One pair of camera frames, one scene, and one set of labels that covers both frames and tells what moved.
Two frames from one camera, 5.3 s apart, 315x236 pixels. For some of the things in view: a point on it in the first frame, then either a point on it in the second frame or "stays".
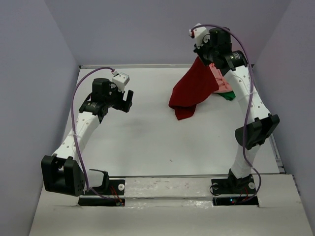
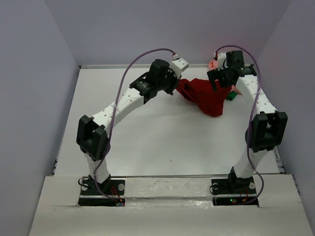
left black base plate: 114,187 stays
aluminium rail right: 273,143 stays
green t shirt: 229,96 stays
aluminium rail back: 106,66 stays
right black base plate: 242,186 stays
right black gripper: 200,51 -> 216,74
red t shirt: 199,83 -> 201,92
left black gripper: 120,106 -> 175,81
